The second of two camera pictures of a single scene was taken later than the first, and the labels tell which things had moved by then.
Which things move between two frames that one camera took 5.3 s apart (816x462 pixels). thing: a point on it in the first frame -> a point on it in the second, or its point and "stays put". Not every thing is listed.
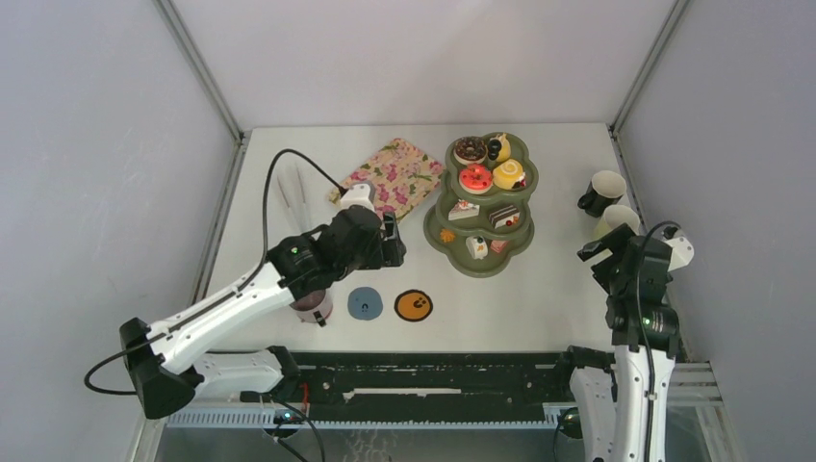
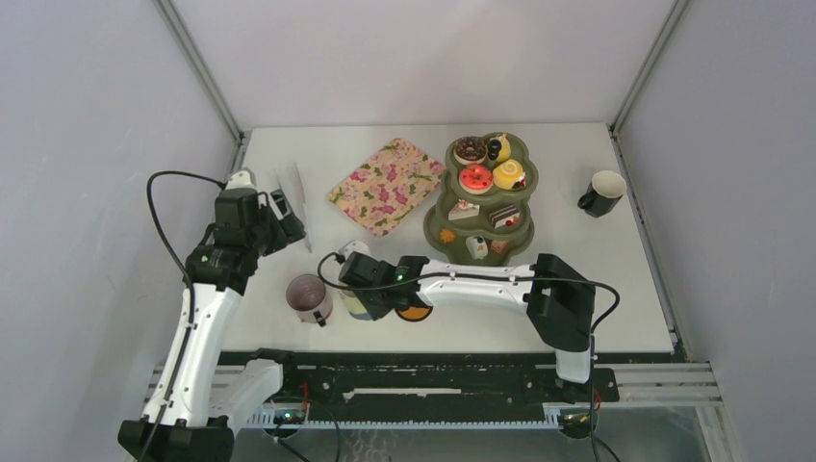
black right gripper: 616,241 -> 376,312
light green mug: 615,216 -> 356,307
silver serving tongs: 293,198 stays put
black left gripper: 388,252 -> 287,229
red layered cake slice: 497,245 stays put
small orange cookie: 446,236 stays put
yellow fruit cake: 505,146 stays put
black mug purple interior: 314,306 stays put
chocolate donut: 470,150 stays put
